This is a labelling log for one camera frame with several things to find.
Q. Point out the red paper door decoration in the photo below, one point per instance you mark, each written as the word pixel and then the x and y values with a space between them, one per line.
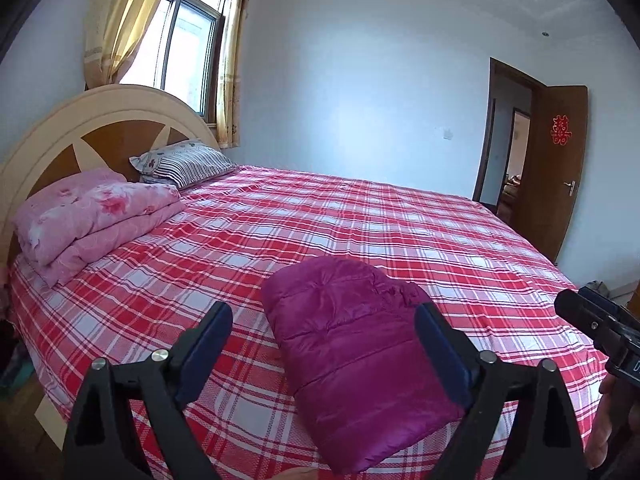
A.
pixel 561 130

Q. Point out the person's right hand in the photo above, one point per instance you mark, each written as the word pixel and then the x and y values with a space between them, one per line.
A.
pixel 605 425

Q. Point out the person's left hand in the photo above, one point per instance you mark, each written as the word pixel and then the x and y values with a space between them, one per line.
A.
pixel 297 475

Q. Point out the cream and brown headboard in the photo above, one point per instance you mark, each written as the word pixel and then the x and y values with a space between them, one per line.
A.
pixel 100 105

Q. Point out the window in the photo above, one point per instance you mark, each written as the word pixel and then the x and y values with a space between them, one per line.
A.
pixel 190 60

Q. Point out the striped pillow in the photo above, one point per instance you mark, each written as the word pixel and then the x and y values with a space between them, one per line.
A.
pixel 190 165

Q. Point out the brown wooden door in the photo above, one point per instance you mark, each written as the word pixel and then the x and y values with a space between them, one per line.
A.
pixel 545 200

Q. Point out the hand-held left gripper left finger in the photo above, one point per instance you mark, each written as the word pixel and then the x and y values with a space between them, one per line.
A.
pixel 200 360

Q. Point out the white wall switch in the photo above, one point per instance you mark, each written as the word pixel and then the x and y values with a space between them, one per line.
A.
pixel 448 134

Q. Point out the folded pink floral quilt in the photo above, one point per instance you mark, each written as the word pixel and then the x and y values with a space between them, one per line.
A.
pixel 100 210

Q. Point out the wide yellow curtain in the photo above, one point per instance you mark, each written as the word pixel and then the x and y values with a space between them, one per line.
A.
pixel 120 25

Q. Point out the bed with red plaid sheet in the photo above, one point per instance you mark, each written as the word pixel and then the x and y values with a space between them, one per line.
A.
pixel 350 220

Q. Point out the narrow yellow curtain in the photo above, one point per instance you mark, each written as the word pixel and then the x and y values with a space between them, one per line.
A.
pixel 232 70

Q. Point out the brown door frame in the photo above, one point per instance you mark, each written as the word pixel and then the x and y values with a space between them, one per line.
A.
pixel 486 135

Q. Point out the magenta puffer jacket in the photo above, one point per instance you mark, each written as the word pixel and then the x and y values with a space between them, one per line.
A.
pixel 350 350

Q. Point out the grey clothes pile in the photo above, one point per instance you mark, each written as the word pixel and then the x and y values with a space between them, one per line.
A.
pixel 597 287

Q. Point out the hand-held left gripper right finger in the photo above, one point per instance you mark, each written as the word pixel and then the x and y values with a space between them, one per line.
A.
pixel 450 360

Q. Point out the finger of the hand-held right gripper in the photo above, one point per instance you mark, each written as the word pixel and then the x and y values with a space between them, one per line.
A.
pixel 585 317
pixel 615 312

